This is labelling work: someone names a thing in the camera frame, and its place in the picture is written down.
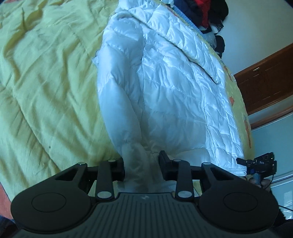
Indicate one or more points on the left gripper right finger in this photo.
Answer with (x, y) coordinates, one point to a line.
(179, 171)

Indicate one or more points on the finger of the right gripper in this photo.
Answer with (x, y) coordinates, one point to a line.
(241, 162)

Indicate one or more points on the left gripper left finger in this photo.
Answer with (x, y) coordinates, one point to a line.
(109, 172)

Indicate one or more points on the white puffer jacket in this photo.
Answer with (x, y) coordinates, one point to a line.
(161, 87)

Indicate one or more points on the red and dark clothes heap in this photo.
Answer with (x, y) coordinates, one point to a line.
(204, 13)

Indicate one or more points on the right hand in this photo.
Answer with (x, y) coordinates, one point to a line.
(265, 184)

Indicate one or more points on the yellow cartoon bed quilt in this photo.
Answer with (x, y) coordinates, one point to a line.
(50, 112)

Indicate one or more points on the brown wooden door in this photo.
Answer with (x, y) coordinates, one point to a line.
(267, 82)

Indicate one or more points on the black bag by wall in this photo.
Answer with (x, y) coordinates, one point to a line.
(220, 45)

